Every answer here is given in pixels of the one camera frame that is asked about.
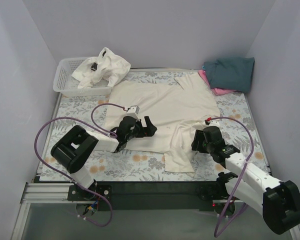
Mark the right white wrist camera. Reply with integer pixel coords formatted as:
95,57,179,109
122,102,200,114
204,117,220,128

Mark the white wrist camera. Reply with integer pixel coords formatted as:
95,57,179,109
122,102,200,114
126,105,140,120
204,117,220,128

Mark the aluminium frame rail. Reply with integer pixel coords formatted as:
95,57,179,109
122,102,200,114
21,183,73,204

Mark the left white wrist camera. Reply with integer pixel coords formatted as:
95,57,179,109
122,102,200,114
126,105,140,120

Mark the cream t shirt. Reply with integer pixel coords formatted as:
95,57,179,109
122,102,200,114
109,73,220,176

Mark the white crumpled t shirt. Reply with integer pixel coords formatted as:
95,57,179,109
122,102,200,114
71,47,131,89

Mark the white plastic laundry basket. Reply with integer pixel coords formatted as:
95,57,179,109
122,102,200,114
53,57,112,97

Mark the pink folded t shirt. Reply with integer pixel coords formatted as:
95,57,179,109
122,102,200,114
198,69,235,96

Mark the teal folded t shirt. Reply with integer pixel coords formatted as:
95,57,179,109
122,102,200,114
202,57,255,94

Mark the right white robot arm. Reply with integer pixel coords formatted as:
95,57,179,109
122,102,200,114
191,126,300,235

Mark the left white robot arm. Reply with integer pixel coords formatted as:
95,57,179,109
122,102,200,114
50,116,157,200

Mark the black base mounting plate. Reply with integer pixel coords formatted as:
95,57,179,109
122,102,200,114
67,181,241,212

